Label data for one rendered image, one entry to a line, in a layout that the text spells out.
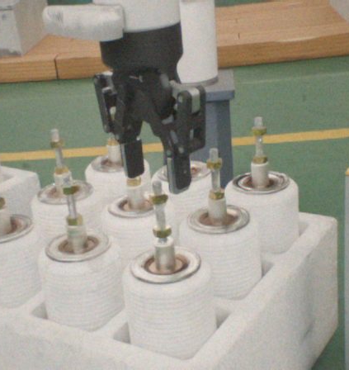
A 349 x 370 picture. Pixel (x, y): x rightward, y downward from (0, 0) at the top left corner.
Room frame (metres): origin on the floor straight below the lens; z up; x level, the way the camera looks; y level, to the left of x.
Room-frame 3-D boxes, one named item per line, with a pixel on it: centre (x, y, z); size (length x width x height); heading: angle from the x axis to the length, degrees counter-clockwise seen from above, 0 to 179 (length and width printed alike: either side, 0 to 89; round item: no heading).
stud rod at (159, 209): (0.63, 0.02, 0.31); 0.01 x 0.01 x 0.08; 84
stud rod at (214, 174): (0.73, -0.05, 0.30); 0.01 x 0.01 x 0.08; 22
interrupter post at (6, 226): (0.76, 0.21, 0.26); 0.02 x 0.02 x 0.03
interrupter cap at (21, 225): (0.76, 0.21, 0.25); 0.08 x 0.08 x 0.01
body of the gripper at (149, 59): (0.63, 0.02, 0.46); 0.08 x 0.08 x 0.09
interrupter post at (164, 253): (0.63, 0.02, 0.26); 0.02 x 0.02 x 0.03
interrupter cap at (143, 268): (0.63, 0.02, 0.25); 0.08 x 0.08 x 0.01
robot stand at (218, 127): (1.20, -0.05, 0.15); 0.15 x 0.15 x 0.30; 85
